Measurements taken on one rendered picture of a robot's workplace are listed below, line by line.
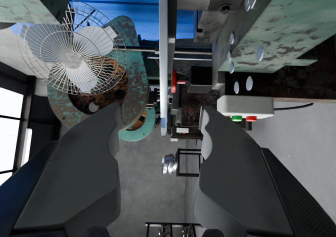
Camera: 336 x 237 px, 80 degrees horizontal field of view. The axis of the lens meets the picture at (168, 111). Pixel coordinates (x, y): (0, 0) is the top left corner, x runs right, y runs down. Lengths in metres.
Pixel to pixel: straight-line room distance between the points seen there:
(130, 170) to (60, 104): 5.43
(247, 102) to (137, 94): 1.22
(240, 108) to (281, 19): 0.25
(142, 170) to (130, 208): 1.23
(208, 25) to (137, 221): 7.10
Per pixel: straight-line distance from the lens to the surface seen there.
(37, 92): 6.35
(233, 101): 0.55
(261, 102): 0.58
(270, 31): 0.40
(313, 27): 0.42
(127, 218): 7.40
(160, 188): 7.07
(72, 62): 1.25
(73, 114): 1.79
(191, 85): 0.61
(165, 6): 0.20
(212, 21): 0.52
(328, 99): 0.69
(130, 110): 1.66
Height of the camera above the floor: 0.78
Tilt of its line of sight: 1 degrees down
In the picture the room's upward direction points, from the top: 88 degrees counter-clockwise
